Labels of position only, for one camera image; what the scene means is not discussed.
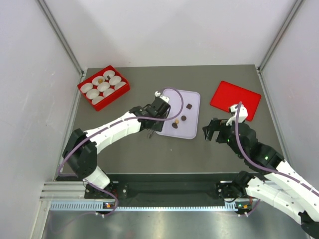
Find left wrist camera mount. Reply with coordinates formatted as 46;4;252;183
155;91;169;103

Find white paper cup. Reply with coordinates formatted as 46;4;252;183
109;76;122;86
103;88;115;98
86;89;100;100
92;76;105;86
114;81;126;91
103;70;116;79
80;83;93;94
92;96;104;105
97;81;110;92

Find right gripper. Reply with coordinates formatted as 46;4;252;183
202;118;245;158

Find aluminium frame rail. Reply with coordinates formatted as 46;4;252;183
35;0;84;76

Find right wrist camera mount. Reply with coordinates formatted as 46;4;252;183
226;104;248;126

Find red chocolate box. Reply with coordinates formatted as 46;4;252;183
77;65;131;112

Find lavender plastic tray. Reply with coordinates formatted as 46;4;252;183
157;89;201;139

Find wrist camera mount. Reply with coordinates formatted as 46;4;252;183
226;104;248;126
155;91;169;103

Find grey slotted cable duct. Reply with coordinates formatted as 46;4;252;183
50;201;252;212

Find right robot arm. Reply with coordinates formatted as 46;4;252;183
202;118;319;239

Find metal serving tongs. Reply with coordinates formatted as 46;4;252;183
146;107;171;139

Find red box lid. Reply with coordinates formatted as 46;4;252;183
210;81;262;121

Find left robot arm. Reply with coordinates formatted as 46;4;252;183
62;96;170;198

